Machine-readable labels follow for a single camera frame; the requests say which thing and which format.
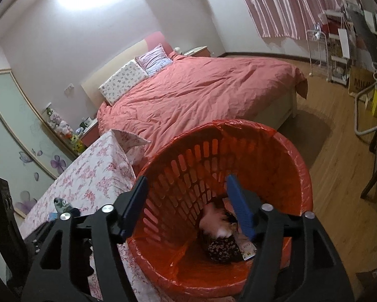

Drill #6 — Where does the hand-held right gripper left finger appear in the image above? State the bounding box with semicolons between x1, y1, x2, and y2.
21;175;148;302

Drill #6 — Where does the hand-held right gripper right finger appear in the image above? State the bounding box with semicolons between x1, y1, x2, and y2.
226;174;356;302

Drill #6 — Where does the white printed card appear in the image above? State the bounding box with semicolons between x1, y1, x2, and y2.
235;233;257;260

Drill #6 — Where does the red plastic basket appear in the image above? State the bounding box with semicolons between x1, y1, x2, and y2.
127;120;313;299

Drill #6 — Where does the floral tablecloth table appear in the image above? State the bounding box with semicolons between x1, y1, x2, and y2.
18;129;151;302

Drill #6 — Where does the pink bedside table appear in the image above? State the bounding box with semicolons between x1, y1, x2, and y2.
80;121;99;147

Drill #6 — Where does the yellow plush toy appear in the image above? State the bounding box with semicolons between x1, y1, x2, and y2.
70;134;87;155

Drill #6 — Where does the bedside clutter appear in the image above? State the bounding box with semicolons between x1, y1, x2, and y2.
77;116;97;133

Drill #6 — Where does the flower print wardrobe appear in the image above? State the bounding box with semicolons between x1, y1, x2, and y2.
0;69;79;218

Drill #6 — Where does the pile of pastel plush toys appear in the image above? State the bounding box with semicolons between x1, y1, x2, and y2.
45;105;74;136

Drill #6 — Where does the coral duvet bed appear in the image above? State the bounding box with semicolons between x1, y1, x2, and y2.
97;53;309;170

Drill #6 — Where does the white floral pillow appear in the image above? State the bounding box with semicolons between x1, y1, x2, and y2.
98;60;149;106

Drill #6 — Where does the pink striped pillow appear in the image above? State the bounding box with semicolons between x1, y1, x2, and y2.
135;44;173;76

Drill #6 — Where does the cream and pink headboard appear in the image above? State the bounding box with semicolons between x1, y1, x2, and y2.
81;31;173;107

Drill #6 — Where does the cream bedside table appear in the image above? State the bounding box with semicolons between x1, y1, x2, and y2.
184;47;211;58

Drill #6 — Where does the brown paper bag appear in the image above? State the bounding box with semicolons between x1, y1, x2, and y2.
348;66;376;99

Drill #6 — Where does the white storage shelf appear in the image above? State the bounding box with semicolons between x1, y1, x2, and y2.
325;0;377;86

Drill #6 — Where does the pink striped curtain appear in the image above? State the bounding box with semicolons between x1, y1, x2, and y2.
232;0;370;40

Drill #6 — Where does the white metal frame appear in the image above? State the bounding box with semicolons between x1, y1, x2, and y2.
354;82;377;136

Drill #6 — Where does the white wire rack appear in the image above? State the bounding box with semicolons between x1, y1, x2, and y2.
305;22;329;77

